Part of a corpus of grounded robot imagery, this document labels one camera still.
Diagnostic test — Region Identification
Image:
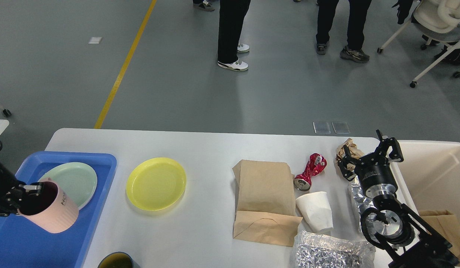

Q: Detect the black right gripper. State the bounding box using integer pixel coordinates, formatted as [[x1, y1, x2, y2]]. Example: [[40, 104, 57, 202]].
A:
[[339, 129, 404, 198]]

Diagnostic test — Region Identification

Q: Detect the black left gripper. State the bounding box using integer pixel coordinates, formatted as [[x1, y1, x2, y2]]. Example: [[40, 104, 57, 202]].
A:
[[0, 163, 44, 217]]

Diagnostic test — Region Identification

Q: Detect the pink ribbed mug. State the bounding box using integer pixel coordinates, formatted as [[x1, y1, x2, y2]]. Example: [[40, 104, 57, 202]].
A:
[[17, 178, 79, 233]]

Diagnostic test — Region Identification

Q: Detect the teal mug yellow inside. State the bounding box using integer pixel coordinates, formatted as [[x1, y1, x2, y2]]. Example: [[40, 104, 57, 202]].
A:
[[97, 252, 141, 268]]

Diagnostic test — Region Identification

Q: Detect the yellow plastic plate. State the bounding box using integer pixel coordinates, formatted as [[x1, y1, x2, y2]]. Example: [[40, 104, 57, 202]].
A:
[[126, 157, 187, 211]]

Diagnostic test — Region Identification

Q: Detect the crumpled foil under arm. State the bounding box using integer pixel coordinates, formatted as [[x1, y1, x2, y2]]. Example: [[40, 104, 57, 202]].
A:
[[348, 176, 375, 235]]

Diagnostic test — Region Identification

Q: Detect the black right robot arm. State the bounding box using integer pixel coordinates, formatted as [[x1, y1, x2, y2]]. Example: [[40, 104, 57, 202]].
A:
[[336, 130, 459, 268]]

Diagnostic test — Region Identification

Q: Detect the crumpled brown paper ball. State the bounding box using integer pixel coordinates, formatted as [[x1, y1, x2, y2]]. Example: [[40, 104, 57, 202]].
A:
[[335, 138, 364, 181]]

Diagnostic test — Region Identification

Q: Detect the floor outlet cover right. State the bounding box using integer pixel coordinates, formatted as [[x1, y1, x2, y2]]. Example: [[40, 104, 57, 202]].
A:
[[331, 121, 351, 134]]

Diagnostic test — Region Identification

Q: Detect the floor outlet cover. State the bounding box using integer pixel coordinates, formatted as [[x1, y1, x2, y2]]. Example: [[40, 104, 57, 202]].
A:
[[312, 121, 332, 134], [331, 121, 351, 134]]

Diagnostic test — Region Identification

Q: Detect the pale green plate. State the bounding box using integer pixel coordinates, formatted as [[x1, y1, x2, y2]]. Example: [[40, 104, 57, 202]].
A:
[[38, 162, 98, 210]]

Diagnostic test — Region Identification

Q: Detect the crushed red soda can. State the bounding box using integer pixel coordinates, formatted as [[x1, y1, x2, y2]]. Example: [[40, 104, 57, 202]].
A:
[[293, 153, 327, 191]]

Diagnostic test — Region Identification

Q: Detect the blue plastic tray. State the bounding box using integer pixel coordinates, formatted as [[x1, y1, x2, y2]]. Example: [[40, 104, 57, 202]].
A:
[[0, 151, 117, 268]]

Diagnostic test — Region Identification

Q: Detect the floor outlet cover left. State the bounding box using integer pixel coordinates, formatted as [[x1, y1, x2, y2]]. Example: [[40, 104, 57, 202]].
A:
[[312, 121, 332, 134]]

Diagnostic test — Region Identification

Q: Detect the beige plastic bin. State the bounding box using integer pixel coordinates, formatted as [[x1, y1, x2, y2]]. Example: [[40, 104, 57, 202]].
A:
[[398, 140, 460, 223]]

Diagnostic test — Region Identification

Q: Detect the white paper cup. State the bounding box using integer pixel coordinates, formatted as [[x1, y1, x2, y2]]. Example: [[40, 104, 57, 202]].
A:
[[295, 191, 333, 234]]

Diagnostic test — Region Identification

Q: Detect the chair caster at left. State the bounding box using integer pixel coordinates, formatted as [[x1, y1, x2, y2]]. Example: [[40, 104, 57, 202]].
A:
[[0, 104, 12, 118]]

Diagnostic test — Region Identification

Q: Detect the brown paper bag in bin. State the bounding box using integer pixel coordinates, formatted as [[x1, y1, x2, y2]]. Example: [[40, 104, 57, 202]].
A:
[[419, 210, 460, 257]]

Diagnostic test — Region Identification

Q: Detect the crumpled foil sheet front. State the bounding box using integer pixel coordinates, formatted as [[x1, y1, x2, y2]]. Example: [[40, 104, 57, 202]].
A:
[[290, 231, 376, 268]]

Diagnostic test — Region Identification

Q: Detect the person in grey sneakers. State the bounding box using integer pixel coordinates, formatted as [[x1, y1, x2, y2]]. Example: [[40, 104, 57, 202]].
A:
[[315, 0, 373, 63]]

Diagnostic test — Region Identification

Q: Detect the seated person in black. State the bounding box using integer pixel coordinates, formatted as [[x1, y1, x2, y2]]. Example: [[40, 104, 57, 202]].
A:
[[392, 0, 460, 65]]

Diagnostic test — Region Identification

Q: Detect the white office chair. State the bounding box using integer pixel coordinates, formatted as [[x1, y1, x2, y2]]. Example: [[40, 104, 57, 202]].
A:
[[377, 0, 460, 88]]

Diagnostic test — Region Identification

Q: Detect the person in white sneakers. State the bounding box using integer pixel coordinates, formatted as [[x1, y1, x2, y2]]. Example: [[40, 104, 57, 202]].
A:
[[217, 0, 250, 71]]

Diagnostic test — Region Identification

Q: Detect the distant grey shoe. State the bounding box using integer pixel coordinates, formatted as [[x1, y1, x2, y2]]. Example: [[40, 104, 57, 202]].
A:
[[193, 0, 215, 12]]

